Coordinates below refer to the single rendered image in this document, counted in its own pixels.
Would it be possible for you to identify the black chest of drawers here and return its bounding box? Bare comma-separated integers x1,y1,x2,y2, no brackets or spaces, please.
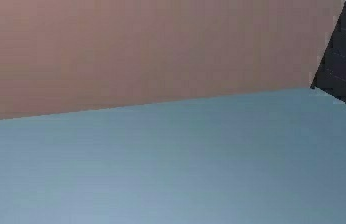
310,0,346,114

